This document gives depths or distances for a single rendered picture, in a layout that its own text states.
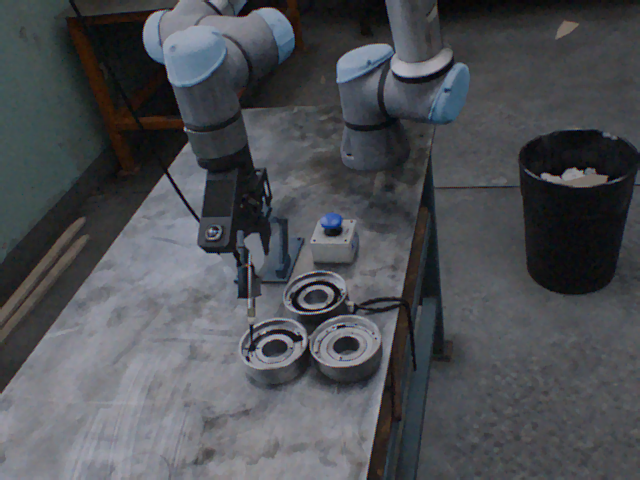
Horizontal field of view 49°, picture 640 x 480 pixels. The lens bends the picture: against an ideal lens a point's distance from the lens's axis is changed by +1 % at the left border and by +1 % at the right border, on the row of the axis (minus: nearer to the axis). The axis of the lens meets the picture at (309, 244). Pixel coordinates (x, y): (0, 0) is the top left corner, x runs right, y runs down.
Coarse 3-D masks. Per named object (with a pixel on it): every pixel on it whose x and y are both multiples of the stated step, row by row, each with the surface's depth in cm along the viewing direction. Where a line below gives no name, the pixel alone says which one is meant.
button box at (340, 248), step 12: (336, 228) 122; (348, 228) 122; (312, 240) 121; (324, 240) 121; (336, 240) 120; (348, 240) 119; (312, 252) 122; (324, 252) 121; (336, 252) 121; (348, 252) 120
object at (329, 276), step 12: (300, 276) 114; (312, 276) 115; (324, 276) 115; (336, 276) 113; (288, 288) 113; (312, 288) 113; (324, 288) 113; (300, 300) 111; (312, 300) 114; (324, 300) 114; (348, 300) 110; (288, 312) 110; (300, 312) 107; (324, 312) 106; (336, 312) 108; (312, 324) 108
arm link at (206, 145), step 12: (240, 120) 88; (192, 132) 87; (204, 132) 94; (216, 132) 87; (228, 132) 87; (240, 132) 89; (192, 144) 89; (204, 144) 88; (216, 144) 87; (228, 144) 88; (240, 144) 89; (204, 156) 89; (216, 156) 88; (228, 156) 89
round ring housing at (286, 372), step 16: (272, 320) 107; (288, 320) 106; (256, 336) 106; (272, 336) 106; (304, 336) 104; (240, 352) 102; (256, 352) 103; (272, 352) 106; (288, 352) 102; (304, 352) 101; (256, 368) 99; (272, 368) 99; (288, 368) 99; (304, 368) 103; (272, 384) 101
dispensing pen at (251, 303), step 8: (248, 256) 102; (240, 272) 100; (248, 272) 100; (240, 280) 100; (248, 280) 100; (240, 288) 100; (248, 288) 100; (240, 296) 100; (248, 296) 100; (248, 304) 102; (248, 312) 102; (248, 320) 102
